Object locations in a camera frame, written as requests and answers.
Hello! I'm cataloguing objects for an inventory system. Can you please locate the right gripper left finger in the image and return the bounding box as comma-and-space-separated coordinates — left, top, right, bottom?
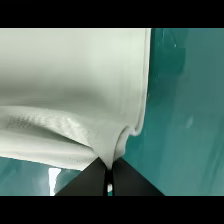
54, 157, 108, 197

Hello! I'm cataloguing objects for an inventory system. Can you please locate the white garment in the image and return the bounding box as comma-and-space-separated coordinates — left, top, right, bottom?
0, 28, 152, 194

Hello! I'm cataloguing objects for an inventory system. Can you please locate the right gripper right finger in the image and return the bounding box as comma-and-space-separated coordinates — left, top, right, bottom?
111, 157, 165, 197

